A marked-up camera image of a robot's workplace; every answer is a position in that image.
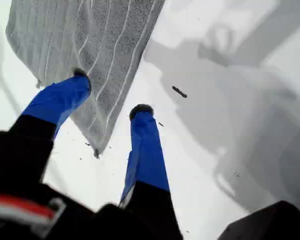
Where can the grey striped towel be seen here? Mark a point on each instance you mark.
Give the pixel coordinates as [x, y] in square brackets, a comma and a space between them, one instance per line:
[90, 37]

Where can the small dark debris piece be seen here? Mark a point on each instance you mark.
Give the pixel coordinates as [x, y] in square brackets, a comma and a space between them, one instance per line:
[179, 91]

